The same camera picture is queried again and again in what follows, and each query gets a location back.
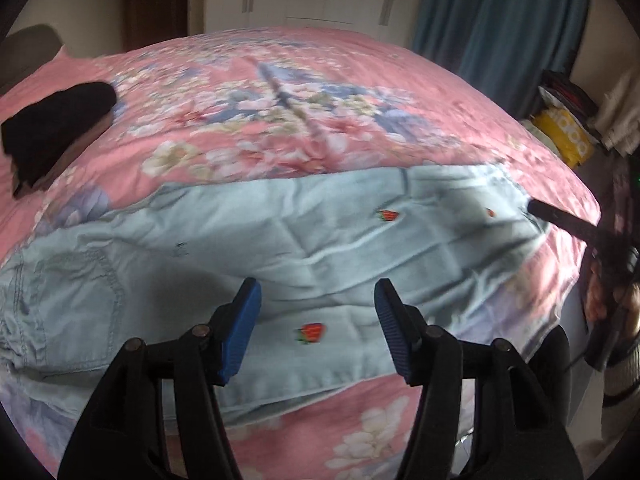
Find blue curtain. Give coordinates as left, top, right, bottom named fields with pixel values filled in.
left=410, top=0, right=593, bottom=111

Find black folded garment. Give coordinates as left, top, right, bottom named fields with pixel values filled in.
left=0, top=81, right=118, bottom=198

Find pile of white clothes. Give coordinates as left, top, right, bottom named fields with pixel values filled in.
left=592, top=66, right=640, bottom=157

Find pink floral bedspread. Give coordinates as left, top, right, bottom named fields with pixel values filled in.
left=0, top=27, right=601, bottom=480

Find dark bag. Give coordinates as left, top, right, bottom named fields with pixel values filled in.
left=537, top=69, right=600, bottom=117

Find light blue pants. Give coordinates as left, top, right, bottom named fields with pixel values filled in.
left=0, top=165, right=551, bottom=423

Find person's right hand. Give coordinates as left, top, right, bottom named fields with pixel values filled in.
left=616, top=282, right=640, bottom=348

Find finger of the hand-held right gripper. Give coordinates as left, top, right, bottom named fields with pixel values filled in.
left=527, top=199, right=608, bottom=247

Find yellow bag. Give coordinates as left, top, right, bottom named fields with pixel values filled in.
left=531, top=105, right=598, bottom=168

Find dark wooden door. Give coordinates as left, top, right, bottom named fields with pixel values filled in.
left=121, top=0, right=193, bottom=54

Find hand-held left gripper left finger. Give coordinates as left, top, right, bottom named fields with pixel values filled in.
left=57, top=277, right=263, bottom=480

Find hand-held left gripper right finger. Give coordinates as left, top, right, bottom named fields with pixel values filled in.
left=374, top=278, right=583, bottom=480

